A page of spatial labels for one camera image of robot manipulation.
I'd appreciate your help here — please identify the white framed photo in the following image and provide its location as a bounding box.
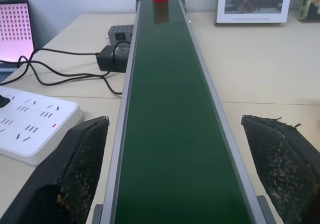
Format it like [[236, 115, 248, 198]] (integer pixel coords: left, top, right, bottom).
[[215, 0, 294, 25]]

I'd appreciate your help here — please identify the green book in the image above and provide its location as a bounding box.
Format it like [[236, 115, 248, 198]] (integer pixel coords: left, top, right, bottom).
[[296, 0, 320, 22]]

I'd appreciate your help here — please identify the white power strip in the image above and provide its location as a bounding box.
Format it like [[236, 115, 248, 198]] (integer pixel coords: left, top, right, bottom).
[[0, 86, 84, 166]]

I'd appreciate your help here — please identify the black power adapter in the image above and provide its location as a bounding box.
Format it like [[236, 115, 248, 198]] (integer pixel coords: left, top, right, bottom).
[[96, 42, 132, 73]]

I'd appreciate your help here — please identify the green conveyor belt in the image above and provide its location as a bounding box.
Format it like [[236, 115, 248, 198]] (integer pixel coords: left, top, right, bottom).
[[91, 0, 278, 224]]

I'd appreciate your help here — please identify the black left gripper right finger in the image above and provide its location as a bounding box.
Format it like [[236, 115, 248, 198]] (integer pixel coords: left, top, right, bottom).
[[240, 114, 320, 224]]

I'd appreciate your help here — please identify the black plug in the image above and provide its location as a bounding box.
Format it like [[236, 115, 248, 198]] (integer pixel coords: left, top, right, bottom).
[[0, 94, 11, 108]]

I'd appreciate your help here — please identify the grey control box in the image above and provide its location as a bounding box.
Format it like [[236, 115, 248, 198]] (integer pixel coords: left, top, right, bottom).
[[105, 25, 135, 45]]

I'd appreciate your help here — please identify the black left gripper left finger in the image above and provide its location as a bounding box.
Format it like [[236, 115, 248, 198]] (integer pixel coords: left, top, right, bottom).
[[0, 116, 110, 224]]

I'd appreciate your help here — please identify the black cable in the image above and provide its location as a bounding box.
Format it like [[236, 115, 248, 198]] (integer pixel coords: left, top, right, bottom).
[[0, 46, 123, 95]]

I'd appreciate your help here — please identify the laptop with pink screen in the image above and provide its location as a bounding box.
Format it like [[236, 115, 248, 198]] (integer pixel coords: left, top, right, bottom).
[[0, 0, 36, 84]]

